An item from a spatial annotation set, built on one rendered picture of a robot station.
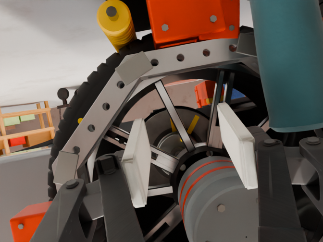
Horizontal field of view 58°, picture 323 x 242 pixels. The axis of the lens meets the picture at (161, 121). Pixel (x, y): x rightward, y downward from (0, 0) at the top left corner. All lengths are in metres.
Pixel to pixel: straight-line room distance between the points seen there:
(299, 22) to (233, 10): 0.15
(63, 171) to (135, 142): 0.36
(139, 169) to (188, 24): 0.37
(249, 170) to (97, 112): 0.37
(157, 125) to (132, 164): 0.87
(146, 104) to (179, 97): 1.23
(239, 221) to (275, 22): 0.25
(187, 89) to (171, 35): 10.13
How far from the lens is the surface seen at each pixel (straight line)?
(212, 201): 0.37
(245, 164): 0.16
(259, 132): 0.18
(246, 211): 0.38
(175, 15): 0.50
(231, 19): 0.53
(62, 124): 0.60
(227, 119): 0.18
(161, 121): 1.02
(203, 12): 0.51
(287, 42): 0.41
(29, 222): 0.57
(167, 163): 0.61
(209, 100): 2.68
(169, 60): 0.50
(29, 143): 7.70
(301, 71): 0.41
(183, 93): 10.60
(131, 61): 0.50
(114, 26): 0.52
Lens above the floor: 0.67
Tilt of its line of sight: 3 degrees up
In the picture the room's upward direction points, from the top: 169 degrees clockwise
